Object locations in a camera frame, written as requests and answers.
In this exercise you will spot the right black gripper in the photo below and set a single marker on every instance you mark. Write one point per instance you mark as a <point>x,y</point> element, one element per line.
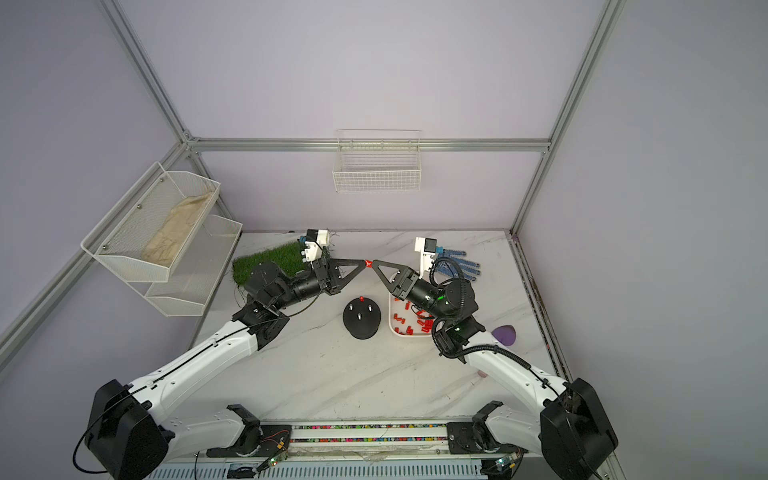
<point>408,279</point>

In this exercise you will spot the lower white mesh shelf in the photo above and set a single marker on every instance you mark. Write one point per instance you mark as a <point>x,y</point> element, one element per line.
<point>193,283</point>

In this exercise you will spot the white mesh shelf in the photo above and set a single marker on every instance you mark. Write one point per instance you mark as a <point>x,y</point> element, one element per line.
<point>193,283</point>
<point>119,238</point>

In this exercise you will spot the white wire wall basket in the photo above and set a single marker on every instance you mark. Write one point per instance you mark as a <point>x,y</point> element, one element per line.
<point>377,161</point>

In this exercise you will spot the white plastic tray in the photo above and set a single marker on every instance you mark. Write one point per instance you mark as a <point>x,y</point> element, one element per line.
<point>406,320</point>

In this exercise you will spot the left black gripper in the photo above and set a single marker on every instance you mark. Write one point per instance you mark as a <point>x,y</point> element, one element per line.
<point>327,273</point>

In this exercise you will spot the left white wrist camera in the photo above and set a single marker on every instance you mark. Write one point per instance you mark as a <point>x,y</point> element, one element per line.
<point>314,244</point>

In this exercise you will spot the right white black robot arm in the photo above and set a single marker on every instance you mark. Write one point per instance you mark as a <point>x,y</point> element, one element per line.
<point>455,332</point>

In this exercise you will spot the black round screw base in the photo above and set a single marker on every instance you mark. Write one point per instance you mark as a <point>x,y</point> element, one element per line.
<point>362,319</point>

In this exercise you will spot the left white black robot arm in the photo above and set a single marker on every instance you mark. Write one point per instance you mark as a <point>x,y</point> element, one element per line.
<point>132,430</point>

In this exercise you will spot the beige cloth glove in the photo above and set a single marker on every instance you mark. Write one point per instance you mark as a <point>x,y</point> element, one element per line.
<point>163,248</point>

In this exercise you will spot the upper white mesh shelf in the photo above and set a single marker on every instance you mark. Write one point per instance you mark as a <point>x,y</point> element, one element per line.
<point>119,238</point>

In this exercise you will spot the aluminium mounting rail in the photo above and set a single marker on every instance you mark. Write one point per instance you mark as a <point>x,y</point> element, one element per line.
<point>372,441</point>

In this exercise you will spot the blue dotted work glove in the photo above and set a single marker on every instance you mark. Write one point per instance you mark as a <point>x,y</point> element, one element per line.
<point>470,269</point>

